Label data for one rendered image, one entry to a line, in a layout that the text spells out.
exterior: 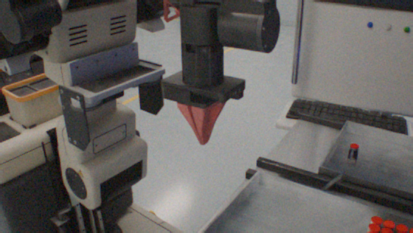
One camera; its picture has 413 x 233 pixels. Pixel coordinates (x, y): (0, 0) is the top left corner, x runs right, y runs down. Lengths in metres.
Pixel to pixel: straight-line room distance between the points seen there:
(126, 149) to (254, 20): 0.76
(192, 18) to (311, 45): 0.94
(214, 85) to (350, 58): 0.92
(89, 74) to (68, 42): 0.09
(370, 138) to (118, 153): 0.70
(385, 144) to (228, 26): 0.70
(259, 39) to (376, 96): 1.02
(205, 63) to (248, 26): 0.08
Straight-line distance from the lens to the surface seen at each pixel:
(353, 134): 1.08
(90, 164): 1.07
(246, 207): 0.77
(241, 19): 0.45
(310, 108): 1.32
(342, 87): 1.41
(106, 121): 1.09
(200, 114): 0.51
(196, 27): 0.48
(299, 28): 1.31
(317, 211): 0.78
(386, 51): 1.37
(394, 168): 0.97
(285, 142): 0.99
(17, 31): 0.76
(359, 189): 0.83
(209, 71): 0.49
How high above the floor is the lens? 1.37
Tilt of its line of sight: 26 degrees down
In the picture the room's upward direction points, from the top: straight up
